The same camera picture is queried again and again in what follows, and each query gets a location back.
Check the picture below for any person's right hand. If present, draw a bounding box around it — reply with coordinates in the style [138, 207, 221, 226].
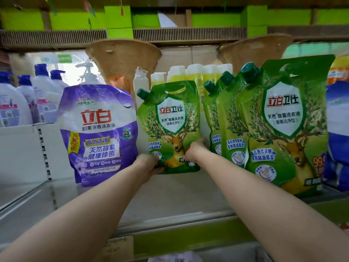
[182, 137, 208, 163]

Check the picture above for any person's left hand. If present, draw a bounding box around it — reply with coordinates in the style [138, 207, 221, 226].
[133, 153, 165, 184]

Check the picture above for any small green deer detergent pouch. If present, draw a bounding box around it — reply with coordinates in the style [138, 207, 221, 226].
[136, 80, 202, 174]

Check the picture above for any person's right forearm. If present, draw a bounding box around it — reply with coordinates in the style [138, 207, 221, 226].
[192, 150, 349, 262]

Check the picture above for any person's left forearm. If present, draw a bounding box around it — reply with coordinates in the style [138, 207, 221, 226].
[0, 163, 149, 262]

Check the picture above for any white metal shelf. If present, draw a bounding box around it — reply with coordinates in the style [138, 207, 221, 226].
[0, 123, 349, 243]

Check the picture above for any row of yellow bottles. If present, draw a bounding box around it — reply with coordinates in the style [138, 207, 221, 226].
[151, 63, 233, 104]

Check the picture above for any purple white detergent pouch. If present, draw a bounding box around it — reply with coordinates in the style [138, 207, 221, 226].
[57, 84, 139, 188]

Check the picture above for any green shelf edge strip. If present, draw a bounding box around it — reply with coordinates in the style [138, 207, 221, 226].
[133, 198, 349, 261]

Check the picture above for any white spray bottle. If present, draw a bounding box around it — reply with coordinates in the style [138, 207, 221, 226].
[133, 67, 150, 110]

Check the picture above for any yellowed price label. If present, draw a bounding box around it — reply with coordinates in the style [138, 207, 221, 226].
[105, 236, 135, 262]

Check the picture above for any large green deer detergent pouch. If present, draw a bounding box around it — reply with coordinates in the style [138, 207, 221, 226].
[236, 54, 336, 196]

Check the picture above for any brown cardboard shelf hanger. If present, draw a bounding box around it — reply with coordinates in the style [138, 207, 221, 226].
[85, 39, 162, 93]
[217, 34, 294, 75]

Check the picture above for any white pump dispenser bottle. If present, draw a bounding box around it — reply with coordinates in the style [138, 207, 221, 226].
[75, 61, 105, 85]

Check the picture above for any white bottle blue cap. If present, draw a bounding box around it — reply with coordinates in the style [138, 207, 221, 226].
[31, 63, 64, 123]
[50, 69, 70, 92]
[17, 75, 41, 124]
[0, 71, 33, 127]

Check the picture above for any blue white detergent pouch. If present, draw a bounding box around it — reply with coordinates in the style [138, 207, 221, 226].
[323, 81, 349, 192]

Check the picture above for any orange yellow detergent package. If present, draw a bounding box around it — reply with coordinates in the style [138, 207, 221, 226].
[326, 56, 349, 85]

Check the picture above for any upper shelf wire rack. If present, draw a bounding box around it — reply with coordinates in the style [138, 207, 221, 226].
[0, 27, 349, 49]

